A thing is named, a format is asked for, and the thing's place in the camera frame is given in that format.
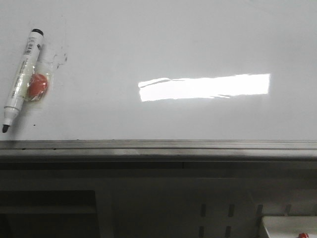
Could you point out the white black whiteboard marker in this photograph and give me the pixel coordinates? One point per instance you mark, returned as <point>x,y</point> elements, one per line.
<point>32,77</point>

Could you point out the white whiteboard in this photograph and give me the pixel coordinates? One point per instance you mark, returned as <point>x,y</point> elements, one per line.
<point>169,79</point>

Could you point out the red whiteboard marker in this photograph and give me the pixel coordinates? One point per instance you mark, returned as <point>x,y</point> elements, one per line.
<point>303,235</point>

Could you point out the grey metal pegboard panel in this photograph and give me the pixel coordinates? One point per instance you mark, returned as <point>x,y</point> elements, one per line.
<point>199,207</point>

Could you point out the white plastic marker tray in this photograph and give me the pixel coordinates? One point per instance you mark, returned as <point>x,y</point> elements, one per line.
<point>288,226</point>

